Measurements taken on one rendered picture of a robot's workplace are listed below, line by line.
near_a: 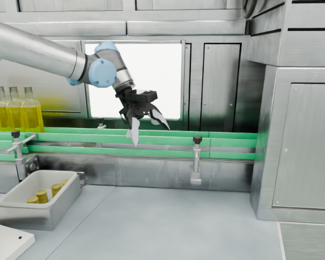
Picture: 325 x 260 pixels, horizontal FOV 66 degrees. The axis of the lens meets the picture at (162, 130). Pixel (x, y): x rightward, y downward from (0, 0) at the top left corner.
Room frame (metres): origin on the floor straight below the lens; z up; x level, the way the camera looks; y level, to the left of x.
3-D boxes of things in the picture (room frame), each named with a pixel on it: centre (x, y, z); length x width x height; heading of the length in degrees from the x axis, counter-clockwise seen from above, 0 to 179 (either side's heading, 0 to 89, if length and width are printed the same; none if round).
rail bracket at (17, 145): (0.87, 0.52, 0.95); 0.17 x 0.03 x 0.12; 175
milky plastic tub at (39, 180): (0.76, 0.41, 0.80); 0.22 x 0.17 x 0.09; 175
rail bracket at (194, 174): (0.81, -0.12, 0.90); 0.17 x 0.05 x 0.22; 175
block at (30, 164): (0.89, 0.52, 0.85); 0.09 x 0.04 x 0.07; 175
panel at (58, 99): (1.12, 0.36, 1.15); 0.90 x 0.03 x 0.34; 85
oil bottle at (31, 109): (1.00, 0.53, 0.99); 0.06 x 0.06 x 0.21; 85
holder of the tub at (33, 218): (0.79, 0.41, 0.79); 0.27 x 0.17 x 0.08; 175
